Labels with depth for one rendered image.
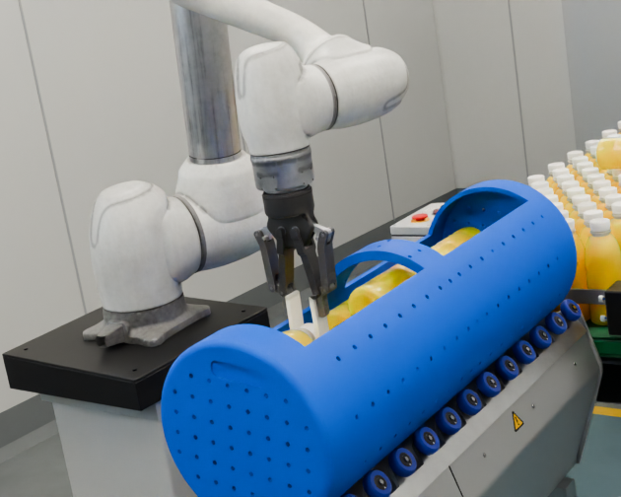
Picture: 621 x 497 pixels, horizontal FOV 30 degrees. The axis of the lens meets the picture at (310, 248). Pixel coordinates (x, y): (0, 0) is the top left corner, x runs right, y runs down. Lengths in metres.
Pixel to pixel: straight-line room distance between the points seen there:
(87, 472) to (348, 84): 0.97
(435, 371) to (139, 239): 0.65
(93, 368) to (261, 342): 0.62
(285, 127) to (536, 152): 5.31
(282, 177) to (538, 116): 5.24
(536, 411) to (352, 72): 0.72
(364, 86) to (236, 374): 0.48
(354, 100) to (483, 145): 5.37
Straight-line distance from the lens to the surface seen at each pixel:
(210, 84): 2.17
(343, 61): 1.75
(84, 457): 2.30
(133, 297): 2.15
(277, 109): 1.66
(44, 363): 2.18
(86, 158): 4.98
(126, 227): 2.12
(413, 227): 2.53
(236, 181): 2.19
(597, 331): 2.38
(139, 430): 2.14
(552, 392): 2.17
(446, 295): 1.80
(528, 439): 2.07
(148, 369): 2.04
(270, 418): 1.54
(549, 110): 6.84
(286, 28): 1.85
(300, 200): 1.71
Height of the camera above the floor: 1.71
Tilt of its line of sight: 14 degrees down
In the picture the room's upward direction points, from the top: 9 degrees counter-clockwise
